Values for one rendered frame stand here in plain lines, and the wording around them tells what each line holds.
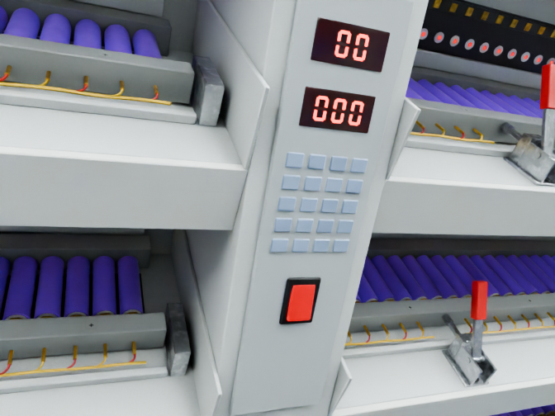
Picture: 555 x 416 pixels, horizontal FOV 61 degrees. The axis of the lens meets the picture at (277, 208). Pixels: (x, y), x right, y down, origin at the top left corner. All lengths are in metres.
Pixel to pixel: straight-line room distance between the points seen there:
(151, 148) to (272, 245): 0.09
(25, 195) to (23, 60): 0.09
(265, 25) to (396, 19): 0.08
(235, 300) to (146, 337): 0.11
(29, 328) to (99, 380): 0.06
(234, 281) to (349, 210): 0.08
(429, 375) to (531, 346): 0.15
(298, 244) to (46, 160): 0.15
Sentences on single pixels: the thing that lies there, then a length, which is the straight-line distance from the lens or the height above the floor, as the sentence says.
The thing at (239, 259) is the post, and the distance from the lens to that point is 0.29.
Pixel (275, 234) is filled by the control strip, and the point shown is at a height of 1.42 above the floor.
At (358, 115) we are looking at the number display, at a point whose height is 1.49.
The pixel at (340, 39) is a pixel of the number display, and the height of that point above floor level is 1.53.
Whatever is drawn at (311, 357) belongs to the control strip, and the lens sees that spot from 0.35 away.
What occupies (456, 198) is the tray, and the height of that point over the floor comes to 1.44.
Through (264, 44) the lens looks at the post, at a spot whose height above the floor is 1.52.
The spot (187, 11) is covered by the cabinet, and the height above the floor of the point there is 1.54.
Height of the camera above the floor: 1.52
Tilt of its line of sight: 18 degrees down
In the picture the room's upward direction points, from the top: 10 degrees clockwise
